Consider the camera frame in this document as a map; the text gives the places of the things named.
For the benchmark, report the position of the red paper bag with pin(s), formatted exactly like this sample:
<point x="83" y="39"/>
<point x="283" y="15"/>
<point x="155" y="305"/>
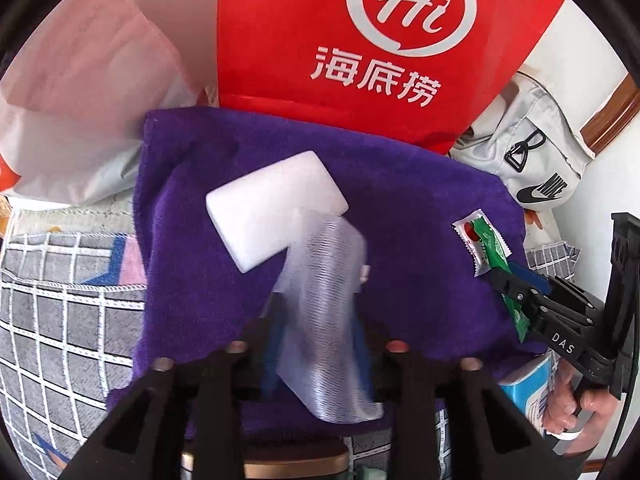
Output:
<point x="300" y="35"/>

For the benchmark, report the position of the pale green tissue packet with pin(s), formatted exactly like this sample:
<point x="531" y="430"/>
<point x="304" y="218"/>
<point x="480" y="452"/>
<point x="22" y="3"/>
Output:
<point x="372" y="474"/>

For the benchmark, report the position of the grey waist bag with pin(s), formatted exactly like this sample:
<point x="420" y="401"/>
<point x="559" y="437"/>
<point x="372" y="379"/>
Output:
<point x="540" y="160"/>

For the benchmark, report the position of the brown wooden door frame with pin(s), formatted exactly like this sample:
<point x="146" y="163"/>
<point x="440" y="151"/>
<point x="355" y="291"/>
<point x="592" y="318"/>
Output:
<point x="620" y="115"/>

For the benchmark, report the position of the white foam block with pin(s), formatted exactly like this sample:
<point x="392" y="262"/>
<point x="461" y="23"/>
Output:
<point x="270" y="200"/>

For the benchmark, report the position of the person's right hand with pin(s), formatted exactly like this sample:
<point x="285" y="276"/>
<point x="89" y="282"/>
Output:
<point x="565" y="400"/>

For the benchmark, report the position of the purple towel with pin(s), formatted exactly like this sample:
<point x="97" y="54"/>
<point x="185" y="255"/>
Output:
<point x="200" y="285"/>

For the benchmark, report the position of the white mesh bag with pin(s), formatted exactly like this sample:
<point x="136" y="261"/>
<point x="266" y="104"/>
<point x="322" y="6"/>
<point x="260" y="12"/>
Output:
<point x="325" y="310"/>

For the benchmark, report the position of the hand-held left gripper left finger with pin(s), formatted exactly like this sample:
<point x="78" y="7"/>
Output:
<point x="272" y="360"/>

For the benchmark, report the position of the blue tissue pack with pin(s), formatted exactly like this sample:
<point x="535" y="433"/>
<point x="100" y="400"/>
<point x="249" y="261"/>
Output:
<point x="525" y="390"/>

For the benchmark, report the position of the white plastic shopping bag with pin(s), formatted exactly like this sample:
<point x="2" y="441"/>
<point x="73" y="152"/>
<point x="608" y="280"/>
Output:
<point x="75" y="110"/>

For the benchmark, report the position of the dark box with gold trim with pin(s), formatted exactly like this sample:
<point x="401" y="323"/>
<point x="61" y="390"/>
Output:
<point x="265" y="467"/>

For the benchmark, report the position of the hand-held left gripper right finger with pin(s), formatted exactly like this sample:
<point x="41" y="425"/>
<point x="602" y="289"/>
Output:
<point x="361" y="347"/>

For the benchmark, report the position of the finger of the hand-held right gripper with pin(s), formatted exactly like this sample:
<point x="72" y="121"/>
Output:
<point x="532" y="280"/>
<point x="515" y="295"/>

